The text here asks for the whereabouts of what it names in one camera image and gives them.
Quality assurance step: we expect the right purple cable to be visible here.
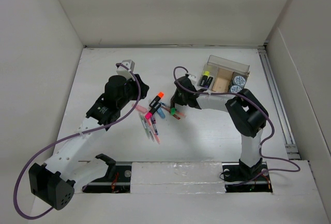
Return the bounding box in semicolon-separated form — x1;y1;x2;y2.
172;66;302;186

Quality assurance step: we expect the green gel pen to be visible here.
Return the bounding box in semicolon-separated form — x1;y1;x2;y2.
139;113;154;140

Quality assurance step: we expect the orange highlighter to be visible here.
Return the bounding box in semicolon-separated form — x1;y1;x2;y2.
149;92;164;108

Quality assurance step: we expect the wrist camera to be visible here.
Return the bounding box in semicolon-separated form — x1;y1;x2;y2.
116;59;135;77
188;74;197;82

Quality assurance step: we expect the purple highlighter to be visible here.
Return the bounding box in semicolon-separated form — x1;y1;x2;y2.
204;77;214;88

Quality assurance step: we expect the aluminium side rail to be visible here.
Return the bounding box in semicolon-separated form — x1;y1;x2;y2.
258;46;301;160

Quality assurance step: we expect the blue gel pen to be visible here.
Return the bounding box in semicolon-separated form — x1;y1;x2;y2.
151;116;158;135

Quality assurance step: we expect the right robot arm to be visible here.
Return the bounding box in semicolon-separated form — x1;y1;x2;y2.
171;74;269;182

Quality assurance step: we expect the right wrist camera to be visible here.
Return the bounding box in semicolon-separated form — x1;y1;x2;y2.
188;74;197;82

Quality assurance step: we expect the green highlighter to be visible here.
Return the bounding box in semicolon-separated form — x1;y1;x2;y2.
170;108;176;115

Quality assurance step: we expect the pink highlighter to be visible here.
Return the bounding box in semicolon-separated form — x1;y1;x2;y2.
145;102;161;120

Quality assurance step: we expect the yellow highlighter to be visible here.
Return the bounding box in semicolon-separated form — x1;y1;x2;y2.
199;71;210;87

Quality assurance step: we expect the blue glue jar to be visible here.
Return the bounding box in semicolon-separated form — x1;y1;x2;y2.
229;85;243;93
231;72;247;88

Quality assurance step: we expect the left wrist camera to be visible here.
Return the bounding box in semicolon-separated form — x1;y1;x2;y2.
116;59;135;77

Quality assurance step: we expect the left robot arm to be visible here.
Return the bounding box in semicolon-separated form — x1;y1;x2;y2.
28;72;149;210

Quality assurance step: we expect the clear plastic organizer box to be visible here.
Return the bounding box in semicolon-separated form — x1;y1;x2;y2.
197;55;250;93

